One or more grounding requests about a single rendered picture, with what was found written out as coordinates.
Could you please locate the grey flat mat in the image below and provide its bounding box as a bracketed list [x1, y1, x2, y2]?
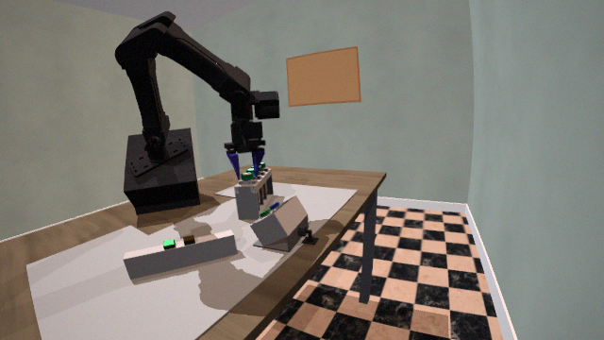
[26, 182, 358, 340]

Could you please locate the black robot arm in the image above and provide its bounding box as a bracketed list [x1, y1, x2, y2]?
[115, 11, 279, 178]

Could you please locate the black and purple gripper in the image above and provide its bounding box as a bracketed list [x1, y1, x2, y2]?
[225, 143, 265, 180]

